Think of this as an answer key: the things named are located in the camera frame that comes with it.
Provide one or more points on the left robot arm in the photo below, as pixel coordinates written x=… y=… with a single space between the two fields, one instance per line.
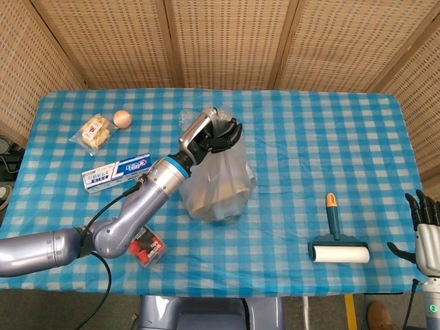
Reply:
x=161 y=182

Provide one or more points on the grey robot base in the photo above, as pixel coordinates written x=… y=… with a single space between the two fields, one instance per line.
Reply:
x=206 y=314

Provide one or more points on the light blue carton box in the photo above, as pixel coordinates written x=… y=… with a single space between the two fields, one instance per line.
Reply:
x=227 y=210

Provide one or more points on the grey shoe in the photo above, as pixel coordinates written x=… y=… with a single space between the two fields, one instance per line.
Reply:
x=5 y=197

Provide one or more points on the teal lint roller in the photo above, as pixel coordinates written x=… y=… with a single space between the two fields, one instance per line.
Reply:
x=340 y=256

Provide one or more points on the pastries in clear wrapper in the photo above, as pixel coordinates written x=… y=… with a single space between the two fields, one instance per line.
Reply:
x=94 y=134

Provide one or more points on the translucent plastic bag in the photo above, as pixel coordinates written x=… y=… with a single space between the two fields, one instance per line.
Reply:
x=233 y=172

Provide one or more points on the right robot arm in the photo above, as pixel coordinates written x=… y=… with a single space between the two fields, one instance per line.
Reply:
x=433 y=302

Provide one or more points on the white blue toothpaste box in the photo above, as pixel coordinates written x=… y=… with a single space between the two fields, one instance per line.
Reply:
x=113 y=173

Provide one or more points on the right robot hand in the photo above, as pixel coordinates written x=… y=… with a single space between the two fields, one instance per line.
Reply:
x=428 y=240

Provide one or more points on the woven bamboo folding screen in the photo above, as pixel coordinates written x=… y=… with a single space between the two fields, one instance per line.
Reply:
x=223 y=41

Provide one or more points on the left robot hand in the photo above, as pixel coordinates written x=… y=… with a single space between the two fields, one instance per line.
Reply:
x=196 y=134

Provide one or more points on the red black packaged item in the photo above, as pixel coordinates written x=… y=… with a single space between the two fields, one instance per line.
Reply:
x=148 y=251

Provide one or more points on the brown shoe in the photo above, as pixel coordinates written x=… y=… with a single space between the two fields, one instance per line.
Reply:
x=381 y=316

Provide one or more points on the blue white checkered tablecloth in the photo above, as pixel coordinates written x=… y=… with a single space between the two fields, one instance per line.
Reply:
x=292 y=137

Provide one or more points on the brown egg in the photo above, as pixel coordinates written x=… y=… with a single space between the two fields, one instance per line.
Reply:
x=122 y=119

